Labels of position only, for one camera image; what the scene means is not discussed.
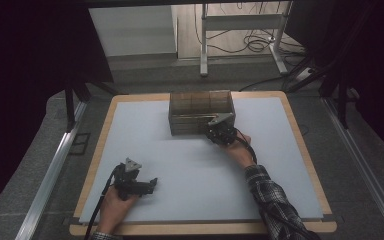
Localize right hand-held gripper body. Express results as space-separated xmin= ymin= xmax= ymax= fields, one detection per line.
xmin=204 ymin=112 xmax=238 ymax=146

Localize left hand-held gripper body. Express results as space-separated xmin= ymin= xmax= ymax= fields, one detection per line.
xmin=117 ymin=157 xmax=154 ymax=201

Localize brown transparent drawer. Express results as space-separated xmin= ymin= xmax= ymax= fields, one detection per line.
xmin=170 ymin=126 xmax=213 ymax=136

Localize brown transparent drawer box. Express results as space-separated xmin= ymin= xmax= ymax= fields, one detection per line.
xmin=168 ymin=89 xmax=237 ymax=137

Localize person's right hand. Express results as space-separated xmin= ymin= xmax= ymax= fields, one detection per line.
xmin=224 ymin=130 xmax=257 ymax=169

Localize person's left hand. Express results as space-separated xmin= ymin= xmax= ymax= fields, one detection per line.
xmin=97 ymin=185 xmax=140 ymax=234

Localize white table mat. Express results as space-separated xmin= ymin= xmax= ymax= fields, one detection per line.
xmin=79 ymin=96 xmax=324 ymax=224

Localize black floor grid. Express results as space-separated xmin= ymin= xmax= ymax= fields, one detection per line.
xmin=69 ymin=132 xmax=91 ymax=156

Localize wooden-edged table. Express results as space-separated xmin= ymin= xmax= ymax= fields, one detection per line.
xmin=69 ymin=90 xmax=338 ymax=237

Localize black metal stand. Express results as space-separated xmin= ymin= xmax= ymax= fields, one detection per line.
xmin=286 ymin=56 xmax=351 ymax=129
xmin=63 ymin=79 xmax=128 ymax=133

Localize white power strip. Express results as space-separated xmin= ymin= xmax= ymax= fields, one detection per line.
xmin=294 ymin=67 xmax=314 ymax=83

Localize white board panel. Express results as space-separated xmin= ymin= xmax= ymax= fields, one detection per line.
xmin=88 ymin=4 xmax=178 ymax=58

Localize dark curtain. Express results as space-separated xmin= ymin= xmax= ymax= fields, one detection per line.
xmin=284 ymin=0 xmax=384 ymax=164
xmin=0 ymin=0 xmax=114 ymax=221

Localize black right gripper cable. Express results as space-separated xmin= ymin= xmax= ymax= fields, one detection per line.
xmin=234 ymin=135 xmax=259 ymax=165

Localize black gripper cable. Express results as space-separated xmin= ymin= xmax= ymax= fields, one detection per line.
xmin=234 ymin=135 xmax=259 ymax=165
xmin=83 ymin=164 xmax=119 ymax=240

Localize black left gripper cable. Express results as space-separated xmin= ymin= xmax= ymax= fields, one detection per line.
xmin=83 ymin=164 xmax=119 ymax=240

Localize aluminium rail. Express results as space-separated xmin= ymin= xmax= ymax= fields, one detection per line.
xmin=323 ymin=96 xmax=384 ymax=239
xmin=14 ymin=99 xmax=88 ymax=240

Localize black cables on floor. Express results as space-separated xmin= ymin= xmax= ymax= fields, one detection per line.
xmin=194 ymin=1 xmax=306 ymax=56

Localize white metal desk frame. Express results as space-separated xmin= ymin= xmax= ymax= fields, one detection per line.
xmin=199 ymin=0 xmax=289 ymax=77

